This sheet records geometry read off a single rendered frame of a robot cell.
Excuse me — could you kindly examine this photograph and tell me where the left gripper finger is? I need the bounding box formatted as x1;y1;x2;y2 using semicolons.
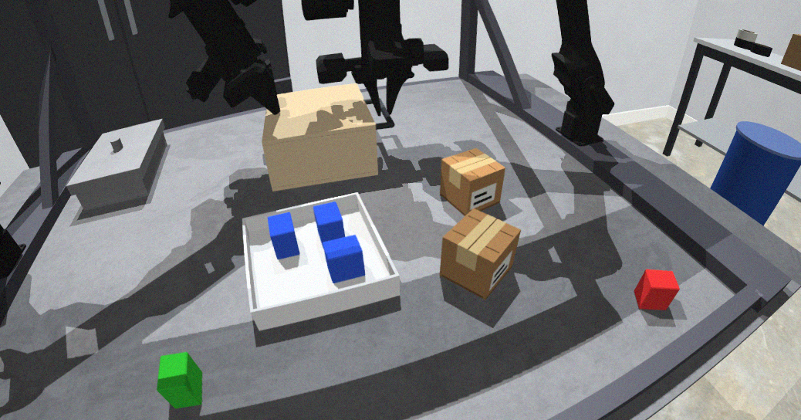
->
351;71;381;116
386;71;414;115

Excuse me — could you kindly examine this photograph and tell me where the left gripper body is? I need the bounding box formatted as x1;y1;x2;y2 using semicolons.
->
316;15;449;84

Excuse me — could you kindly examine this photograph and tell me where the red block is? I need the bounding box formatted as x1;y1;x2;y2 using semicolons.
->
634;269;680;310

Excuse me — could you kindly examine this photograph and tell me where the brown cardboard box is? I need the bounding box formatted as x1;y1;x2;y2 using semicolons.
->
440;148;505;216
440;208;521;300

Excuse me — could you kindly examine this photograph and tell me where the white open-top tray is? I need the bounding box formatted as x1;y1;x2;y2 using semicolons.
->
242;192;400;330

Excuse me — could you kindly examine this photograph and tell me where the green block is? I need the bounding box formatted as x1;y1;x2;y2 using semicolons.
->
157;352;202;408

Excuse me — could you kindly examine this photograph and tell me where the blue block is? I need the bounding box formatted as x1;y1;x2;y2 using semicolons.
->
323;235;365;283
313;202;345;246
268;212;300;259

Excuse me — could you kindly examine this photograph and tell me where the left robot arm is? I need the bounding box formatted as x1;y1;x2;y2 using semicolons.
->
301;0;614;146

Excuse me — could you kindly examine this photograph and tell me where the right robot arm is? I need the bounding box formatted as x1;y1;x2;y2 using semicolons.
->
0;0;257;279

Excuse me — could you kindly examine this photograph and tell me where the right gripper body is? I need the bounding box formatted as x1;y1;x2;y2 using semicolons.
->
203;15;273;107

